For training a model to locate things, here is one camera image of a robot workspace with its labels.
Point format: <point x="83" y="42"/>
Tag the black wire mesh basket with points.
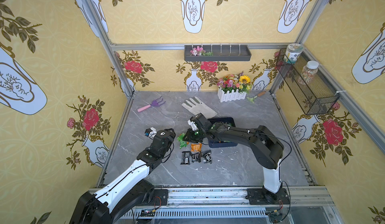
<point x="316" y="96"/>

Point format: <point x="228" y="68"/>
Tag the green garden trowel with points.
<point x="252" y="99"/>

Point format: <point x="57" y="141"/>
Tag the white lid labelled jar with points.
<point x="293" y="51"/>

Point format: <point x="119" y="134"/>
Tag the white fence flower pot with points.
<point x="233" y="87"/>

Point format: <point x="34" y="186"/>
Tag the small circuit board right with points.
<point x="274" y="217"/>

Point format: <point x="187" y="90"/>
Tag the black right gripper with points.
<point x="194" y="132"/>

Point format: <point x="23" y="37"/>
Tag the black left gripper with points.
<point x="168" y="132"/>

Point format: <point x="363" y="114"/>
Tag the checkered black cookie packet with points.
<point x="206" y="155"/>

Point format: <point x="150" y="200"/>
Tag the grey wall shelf tray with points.
<point x="221" y="52"/>

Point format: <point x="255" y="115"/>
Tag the white fabric garden glove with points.
<point x="196" y="106"/>

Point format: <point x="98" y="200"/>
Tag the small circuit board left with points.
<point x="147" y="213"/>

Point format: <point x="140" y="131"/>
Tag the pink artificial flowers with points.
<point x="199" y="51"/>

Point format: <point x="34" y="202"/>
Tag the dark blue storage box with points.
<point x="222" y="140"/>

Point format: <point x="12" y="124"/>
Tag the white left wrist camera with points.
<point x="150" y="133"/>

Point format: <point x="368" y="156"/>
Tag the orange cookie packet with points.
<point x="196" y="147"/>

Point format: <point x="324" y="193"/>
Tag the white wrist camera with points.
<point x="150" y="133"/>
<point x="193" y="125"/>

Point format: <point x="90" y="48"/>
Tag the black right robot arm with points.
<point x="267" y="149"/>

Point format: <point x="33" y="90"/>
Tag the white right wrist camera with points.
<point x="193" y="125"/>

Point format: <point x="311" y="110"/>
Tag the pink purple garden rake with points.
<point x="155" y="103"/>

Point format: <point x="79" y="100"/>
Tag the small circuit board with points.
<point x="147" y="213"/>
<point x="274" y="217"/>

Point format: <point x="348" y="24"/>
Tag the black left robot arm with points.
<point x="130" y="189"/>

